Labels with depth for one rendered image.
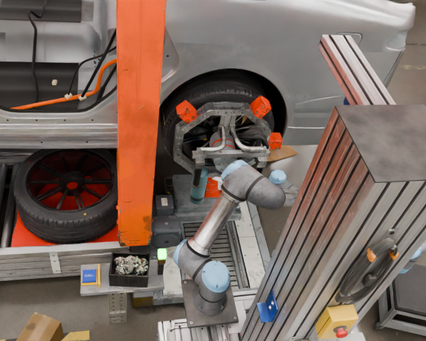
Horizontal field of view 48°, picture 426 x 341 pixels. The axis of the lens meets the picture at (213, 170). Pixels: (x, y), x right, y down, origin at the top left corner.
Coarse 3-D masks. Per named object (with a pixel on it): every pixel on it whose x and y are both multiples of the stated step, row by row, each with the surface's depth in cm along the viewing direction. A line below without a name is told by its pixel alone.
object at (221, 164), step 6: (216, 132) 270; (210, 138) 272; (216, 138) 266; (228, 138) 266; (210, 144) 268; (216, 144) 263; (228, 144) 262; (234, 144) 268; (216, 162) 258; (222, 162) 259; (228, 162) 260; (216, 168) 262; (222, 168) 263
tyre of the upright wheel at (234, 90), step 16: (192, 80) 262; (208, 80) 258; (224, 80) 259; (240, 80) 262; (256, 80) 277; (176, 96) 262; (192, 96) 254; (208, 96) 252; (224, 96) 254; (240, 96) 256; (256, 96) 260; (160, 112) 280; (272, 112) 272; (272, 128) 278; (256, 144) 287
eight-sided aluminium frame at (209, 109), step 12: (204, 108) 251; (216, 108) 250; (228, 108) 251; (240, 108) 253; (252, 120) 259; (264, 120) 267; (180, 132) 257; (264, 132) 267; (180, 144) 264; (180, 156) 271; (192, 168) 281
